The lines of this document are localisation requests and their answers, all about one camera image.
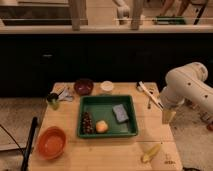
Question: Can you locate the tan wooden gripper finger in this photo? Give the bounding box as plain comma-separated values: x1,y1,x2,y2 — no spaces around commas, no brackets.
162,109,176,124

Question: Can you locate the yellow banana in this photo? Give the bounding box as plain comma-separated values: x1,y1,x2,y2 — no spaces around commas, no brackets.
141,144,161,163

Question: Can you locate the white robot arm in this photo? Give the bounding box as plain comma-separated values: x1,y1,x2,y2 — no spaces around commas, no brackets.
159,62,213,124

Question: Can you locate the dark maroon bowl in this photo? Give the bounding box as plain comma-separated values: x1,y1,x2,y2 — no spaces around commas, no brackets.
74,79,94,96

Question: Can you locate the orange red bowl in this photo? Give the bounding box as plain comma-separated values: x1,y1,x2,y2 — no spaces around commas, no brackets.
36,126,66,160

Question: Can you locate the blue sponge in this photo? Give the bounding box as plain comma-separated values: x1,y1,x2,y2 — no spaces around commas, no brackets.
113,104,129,123

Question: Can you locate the green plastic tray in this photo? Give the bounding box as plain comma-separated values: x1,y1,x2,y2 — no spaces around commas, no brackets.
77,95,138,138

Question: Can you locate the yellow orange fruit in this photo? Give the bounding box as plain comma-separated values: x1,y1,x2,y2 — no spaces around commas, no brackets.
96,120,108,133

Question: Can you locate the small white cup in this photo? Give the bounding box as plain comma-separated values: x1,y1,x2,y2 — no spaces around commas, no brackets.
100,81,114,93

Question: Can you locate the dark grape bunch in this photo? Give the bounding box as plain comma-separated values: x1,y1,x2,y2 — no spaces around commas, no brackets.
82,112,94,134

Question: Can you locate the grey metal utensil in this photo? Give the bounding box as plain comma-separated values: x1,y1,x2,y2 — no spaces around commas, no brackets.
59,88,74,102

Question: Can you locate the green cup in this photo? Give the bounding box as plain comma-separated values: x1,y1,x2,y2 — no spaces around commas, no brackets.
46,93,59,110

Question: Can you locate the black stand pole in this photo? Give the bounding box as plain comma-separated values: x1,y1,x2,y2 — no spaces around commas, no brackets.
21,117,38,171

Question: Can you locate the wooden post right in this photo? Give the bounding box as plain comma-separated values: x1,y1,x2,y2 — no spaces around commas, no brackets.
131,0,144,30

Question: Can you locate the wooden post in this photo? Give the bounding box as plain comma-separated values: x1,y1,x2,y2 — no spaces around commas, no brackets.
68,0,88,31
131,0,144,30

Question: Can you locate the wooden post left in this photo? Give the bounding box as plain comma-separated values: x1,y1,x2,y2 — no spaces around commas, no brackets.
68,0,88,31

